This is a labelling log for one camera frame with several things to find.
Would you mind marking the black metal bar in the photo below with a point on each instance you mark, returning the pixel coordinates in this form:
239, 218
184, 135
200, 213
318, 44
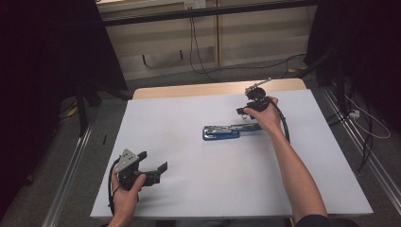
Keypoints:
157, 18

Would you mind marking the black curtain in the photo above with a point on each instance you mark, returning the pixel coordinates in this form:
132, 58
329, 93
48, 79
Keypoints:
372, 47
38, 63

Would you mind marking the small black wall bracket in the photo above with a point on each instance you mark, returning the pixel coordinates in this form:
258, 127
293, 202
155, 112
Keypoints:
144, 59
181, 54

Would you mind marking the white power strip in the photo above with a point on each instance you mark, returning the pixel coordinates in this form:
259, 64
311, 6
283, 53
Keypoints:
354, 113

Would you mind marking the white table cover sheet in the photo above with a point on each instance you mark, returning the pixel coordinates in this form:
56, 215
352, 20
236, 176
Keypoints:
189, 189

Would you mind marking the blue stapler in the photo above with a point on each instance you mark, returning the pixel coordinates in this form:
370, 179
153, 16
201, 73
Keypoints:
220, 136

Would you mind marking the person's left hand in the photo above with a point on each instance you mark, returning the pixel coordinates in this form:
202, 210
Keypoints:
124, 201

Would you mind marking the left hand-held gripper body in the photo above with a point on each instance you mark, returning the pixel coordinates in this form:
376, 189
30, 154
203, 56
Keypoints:
129, 162

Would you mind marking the person's right hand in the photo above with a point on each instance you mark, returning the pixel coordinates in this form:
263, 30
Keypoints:
268, 119

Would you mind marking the white wall socket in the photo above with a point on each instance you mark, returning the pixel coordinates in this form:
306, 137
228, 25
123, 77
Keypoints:
195, 3

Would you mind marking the small black floor object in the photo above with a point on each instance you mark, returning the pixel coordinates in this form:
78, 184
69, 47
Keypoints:
104, 139

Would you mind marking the aluminium floor rail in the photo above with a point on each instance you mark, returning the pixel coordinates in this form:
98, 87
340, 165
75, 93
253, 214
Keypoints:
67, 179
378, 170

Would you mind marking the dark sleeve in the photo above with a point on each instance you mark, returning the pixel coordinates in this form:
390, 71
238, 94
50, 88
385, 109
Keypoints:
321, 222

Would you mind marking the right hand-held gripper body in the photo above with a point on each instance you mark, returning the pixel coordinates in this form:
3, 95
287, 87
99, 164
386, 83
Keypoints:
257, 99

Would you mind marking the yellow floor tape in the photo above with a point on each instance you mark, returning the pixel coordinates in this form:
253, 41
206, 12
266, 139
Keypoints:
72, 112

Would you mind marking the wooden table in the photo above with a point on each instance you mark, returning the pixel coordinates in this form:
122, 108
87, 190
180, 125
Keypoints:
189, 90

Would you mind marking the black metal stand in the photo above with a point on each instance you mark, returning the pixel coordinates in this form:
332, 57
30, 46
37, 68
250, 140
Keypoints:
82, 116
340, 82

